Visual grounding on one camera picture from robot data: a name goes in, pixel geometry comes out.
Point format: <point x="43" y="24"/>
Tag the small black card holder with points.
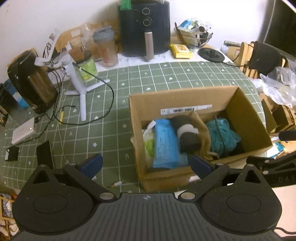
<point x="12" y="154"/>

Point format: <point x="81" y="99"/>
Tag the black kettle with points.
<point x="32" y="82"/>

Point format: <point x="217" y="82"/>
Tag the green wet wipes pack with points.
<point x="148" y="138"/>

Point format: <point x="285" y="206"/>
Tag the blue wet wipes pack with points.
<point x="167" y="153"/>

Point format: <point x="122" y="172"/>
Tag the teal mesh bath sponge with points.
<point x="223" y="139"/>

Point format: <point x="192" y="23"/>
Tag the clear plastic bag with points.
<point x="279" y="85"/>

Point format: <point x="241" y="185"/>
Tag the white phone gimbal tripod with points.
<point x="71" y="70"/>

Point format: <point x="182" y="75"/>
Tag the grey lid shaker bottle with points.
<point x="104" y="39"/>

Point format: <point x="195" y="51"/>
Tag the black monitor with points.
<point x="278" y="27"/>

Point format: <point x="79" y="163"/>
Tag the white flat device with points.
<point x="23" y="131"/>

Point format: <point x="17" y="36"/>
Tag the black air fryer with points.
<point x="145" y="28"/>

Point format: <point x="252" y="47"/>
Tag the black cloth on rack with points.
<point x="264" y="58"/>

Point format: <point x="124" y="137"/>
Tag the yellow wipes pack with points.
<point x="180" y="51"/>

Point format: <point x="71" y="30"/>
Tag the black kettle base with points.
<point x="211" y="55"/>

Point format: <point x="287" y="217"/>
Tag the cardboard box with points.
<point x="200" y="105"/>

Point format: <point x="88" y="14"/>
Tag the green label jar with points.
<point x="88" y="70"/>

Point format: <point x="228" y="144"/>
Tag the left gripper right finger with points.
<point x="238" y="201"/>

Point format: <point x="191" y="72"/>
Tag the brown drawstring pouch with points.
<point x="204" y="136"/>

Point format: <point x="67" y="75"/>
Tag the glass bowl with clutter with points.
<point x="193" y="34"/>

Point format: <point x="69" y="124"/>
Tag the black phone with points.
<point x="44" y="155"/>

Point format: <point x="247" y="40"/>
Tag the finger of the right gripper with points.
<point x="266" y="164"/>
<point x="289" y="135"/>

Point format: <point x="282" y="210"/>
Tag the wooden rack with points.
<point x="244" y="58"/>

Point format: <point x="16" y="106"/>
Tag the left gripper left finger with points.
<point x="56" y="201"/>

